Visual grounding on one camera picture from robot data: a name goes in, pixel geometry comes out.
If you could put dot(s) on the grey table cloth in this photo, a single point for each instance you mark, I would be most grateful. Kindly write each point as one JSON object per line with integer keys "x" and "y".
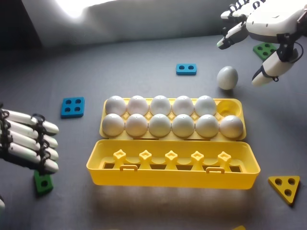
{"x": 144, "y": 72}

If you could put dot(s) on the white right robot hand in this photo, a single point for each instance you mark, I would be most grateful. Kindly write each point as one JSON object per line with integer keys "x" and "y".
{"x": 271, "y": 24}

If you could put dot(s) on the yellow four-hole square block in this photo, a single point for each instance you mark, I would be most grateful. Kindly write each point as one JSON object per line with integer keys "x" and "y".
{"x": 239, "y": 228}

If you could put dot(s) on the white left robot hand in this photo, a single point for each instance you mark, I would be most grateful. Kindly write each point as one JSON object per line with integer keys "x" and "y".
{"x": 24, "y": 134}

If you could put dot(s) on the green four-hole square block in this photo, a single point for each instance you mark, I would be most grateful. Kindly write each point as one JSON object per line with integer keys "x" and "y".
{"x": 266, "y": 49}

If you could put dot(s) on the white toy egg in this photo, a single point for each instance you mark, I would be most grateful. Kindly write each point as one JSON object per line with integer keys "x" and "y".
{"x": 159, "y": 125}
{"x": 231, "y": 126}
{"x": 113, "y": 124}
{"x": 136, "y": 125}
{"x": 182, "y": 104}
{"x": 207, "y": 125}
{"x": 227, "y": 77}
{"x": 205, "y": 104}
{"x": 160, "y": 104}
{"x": 137, "y": 104}
{"x": 182, "y": 125}
{"x": 115, "y": 104}

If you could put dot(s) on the blue four-hole square block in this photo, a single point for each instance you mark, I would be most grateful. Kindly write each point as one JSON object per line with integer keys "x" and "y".
{"x": 72, "y": 106}

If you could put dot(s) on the yellow egg carton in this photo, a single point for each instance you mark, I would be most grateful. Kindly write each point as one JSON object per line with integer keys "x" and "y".
{"x": 168, "y": 179}

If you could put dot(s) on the green holed block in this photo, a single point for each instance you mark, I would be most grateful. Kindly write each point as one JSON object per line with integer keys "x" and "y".
{"x": 39, "y": 189}

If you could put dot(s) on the blue two-hole rectangular block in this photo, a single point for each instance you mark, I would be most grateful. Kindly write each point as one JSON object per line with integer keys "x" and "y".
{"x": 186, "y": 69}

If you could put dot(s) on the yellow three-hole triangular block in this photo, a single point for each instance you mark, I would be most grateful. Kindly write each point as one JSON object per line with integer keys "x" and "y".
{"x": 285, "y": 185}

